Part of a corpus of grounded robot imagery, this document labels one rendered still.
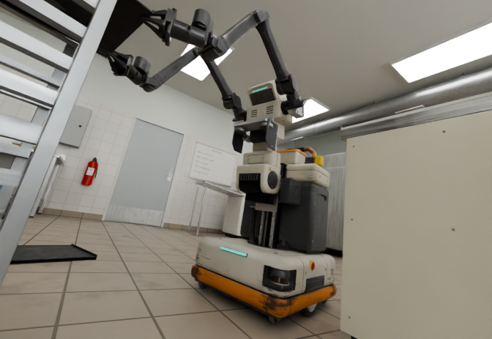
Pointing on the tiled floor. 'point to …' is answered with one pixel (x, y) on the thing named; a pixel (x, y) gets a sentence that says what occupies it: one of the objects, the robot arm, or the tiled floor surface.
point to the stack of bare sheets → (50, 254)
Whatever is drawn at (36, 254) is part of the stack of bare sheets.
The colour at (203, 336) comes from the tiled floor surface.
